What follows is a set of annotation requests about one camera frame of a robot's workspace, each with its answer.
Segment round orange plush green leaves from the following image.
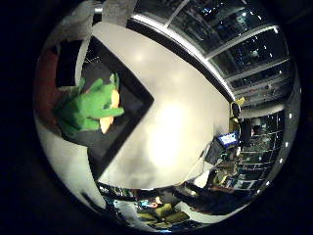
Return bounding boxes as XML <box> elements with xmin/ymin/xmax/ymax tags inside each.
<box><xmin>53</xmin><ymin>72</ymin><xmax>125</xmax><ymax>136</ymax></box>

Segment black fabric container bin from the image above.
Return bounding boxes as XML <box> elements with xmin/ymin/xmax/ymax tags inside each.
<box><xmin>62</xmin><ymin>35</ymin><xmax>155</xmax><ymax>180</ymax></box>

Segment blue and orange small item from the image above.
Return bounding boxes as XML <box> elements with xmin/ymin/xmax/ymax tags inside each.
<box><xmin>140</xmin><ymin>197</ymin><xmax>164</xmax><ymax>210</ymax></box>

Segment laptop with blue screen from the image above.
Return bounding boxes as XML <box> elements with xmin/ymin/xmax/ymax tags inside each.
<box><xmin>204</xmin><ymin>130</ymin><xmax>241</xmax><ymax>165</ymax></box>

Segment olive green office chair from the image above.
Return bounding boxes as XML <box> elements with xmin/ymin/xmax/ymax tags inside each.
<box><xmin>136</xmin><ymin>203</ymin><xmax>192</xmax><ymax>226</ymax></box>

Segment person in dark clothes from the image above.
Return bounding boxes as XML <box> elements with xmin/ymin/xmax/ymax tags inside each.
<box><xmin>174</xmin><ymin>180</ymin><xmax>252</xmax><ymax>214</ymax></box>

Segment thin yellow cable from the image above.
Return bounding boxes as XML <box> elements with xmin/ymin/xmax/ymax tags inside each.
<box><xmin>185</xmin><ymin>153</ymin><xmax>213</xmax><ymax>184</ymax></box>

